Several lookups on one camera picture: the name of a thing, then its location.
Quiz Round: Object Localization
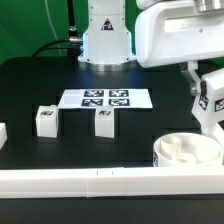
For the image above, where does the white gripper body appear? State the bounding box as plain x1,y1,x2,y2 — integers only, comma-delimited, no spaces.
135,2,224,68

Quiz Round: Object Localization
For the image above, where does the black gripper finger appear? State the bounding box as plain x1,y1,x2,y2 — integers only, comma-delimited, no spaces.
181,61,201,96

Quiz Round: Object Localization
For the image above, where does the white round stool seat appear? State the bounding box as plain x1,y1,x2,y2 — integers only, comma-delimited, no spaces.
153,132,223,167

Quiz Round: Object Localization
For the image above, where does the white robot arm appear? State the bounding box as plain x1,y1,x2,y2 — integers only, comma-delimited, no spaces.
135,0,224,96

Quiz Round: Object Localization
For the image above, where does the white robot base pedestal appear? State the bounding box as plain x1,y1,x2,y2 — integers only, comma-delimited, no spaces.
78,0,136,66

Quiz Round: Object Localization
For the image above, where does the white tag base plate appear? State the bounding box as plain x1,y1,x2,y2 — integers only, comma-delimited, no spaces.
58,89,153,109

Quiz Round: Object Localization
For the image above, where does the black base cable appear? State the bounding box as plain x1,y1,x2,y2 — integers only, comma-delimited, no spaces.
31,0,84,58

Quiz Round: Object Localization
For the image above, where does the white front fence rail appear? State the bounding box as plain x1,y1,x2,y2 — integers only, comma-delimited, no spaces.
0,166,224,199

